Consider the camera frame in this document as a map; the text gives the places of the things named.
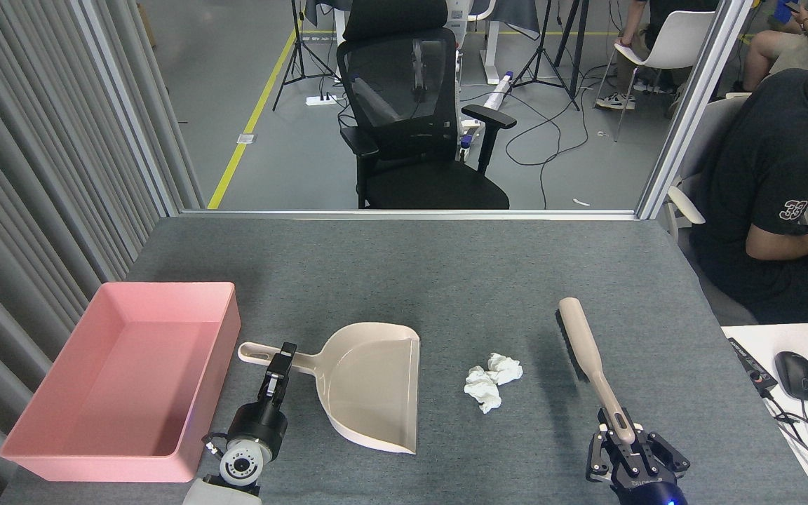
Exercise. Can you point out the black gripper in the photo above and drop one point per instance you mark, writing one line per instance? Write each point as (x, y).
(260, 424)
(646, 494)

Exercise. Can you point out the beige plastic dustpan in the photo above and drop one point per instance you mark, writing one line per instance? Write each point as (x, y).
(369, 386)

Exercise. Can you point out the beige hand brush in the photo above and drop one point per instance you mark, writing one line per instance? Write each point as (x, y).
(583, 344)

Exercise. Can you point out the small white tissue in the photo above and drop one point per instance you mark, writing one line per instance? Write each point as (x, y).
(504, 367)

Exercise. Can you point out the large white tissue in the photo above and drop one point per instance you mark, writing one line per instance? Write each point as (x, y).
(482, 389)

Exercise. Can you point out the person's right forearm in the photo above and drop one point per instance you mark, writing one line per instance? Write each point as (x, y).
(790, 247)

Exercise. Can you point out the pink plastic bin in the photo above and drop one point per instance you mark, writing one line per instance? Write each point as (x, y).
(123, 379)

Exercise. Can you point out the black slim control box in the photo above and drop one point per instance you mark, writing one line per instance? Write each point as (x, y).
(751, 365)

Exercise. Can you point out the black computer mouse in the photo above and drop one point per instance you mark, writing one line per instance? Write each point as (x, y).
(795, 375)

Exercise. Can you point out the silver floor plate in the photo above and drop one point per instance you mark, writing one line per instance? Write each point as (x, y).
(246, 139)

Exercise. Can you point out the black mesh office chair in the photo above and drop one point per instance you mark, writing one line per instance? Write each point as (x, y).
(432, 186)

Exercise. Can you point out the white power strip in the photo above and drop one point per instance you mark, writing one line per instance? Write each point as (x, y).
(321, 100)

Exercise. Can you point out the person in black shirt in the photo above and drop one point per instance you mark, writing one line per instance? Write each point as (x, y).
(762, 175)

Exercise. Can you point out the grey slatted curtain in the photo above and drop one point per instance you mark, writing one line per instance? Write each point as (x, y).
(25, 175)

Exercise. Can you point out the black tripod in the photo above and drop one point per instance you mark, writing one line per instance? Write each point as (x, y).
(543, 35)
(299, 35)

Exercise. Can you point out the grey padded chair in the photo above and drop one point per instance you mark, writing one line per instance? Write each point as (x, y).
(712, 126)

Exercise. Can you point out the white rod with purple tip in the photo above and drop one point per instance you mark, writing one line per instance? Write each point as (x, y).
(499, 91)

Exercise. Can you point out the white stand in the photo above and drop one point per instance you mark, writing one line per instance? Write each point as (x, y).
(492, 42)

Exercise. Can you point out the white plastic chair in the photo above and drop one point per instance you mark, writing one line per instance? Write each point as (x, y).
(677, 42)

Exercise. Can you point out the dark grey cloth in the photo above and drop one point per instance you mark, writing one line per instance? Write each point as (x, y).
(516, 14)

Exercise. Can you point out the person on white chair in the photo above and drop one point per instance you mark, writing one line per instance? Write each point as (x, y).
(677, 5)

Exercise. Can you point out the silver table rail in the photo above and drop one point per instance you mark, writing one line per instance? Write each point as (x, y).
(411, 214)

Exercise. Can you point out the slanted silver post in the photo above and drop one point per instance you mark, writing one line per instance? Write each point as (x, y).
(694, 105)

